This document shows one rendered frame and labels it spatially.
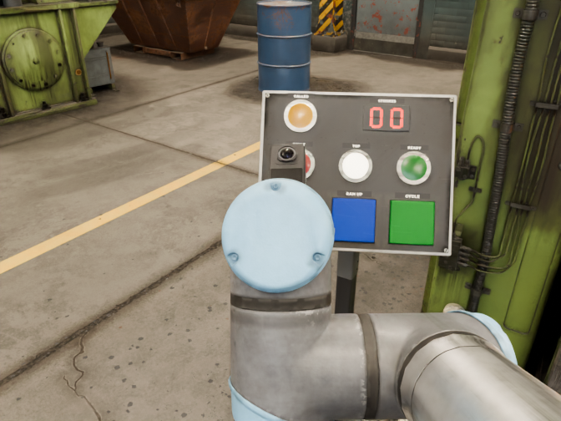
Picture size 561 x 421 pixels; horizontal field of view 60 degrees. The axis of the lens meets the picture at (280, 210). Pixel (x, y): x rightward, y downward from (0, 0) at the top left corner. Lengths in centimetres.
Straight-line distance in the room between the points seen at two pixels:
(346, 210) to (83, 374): 146
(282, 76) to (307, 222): 493
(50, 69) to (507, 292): 452
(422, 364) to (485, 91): 77
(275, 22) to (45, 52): 216
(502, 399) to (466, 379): 4
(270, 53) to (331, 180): 447
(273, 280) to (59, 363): 182
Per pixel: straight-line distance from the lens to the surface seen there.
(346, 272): 106
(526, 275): 124
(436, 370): 37
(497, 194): 113
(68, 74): 525
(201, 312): 223
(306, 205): 39
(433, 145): 90
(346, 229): 86
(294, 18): 522
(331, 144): 87
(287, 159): 62
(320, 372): 42
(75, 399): 201
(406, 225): 87
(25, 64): 504
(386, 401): 43
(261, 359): 41
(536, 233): 118
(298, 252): 39
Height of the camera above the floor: 143
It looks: 29 degrees down
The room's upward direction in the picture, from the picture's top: straight up
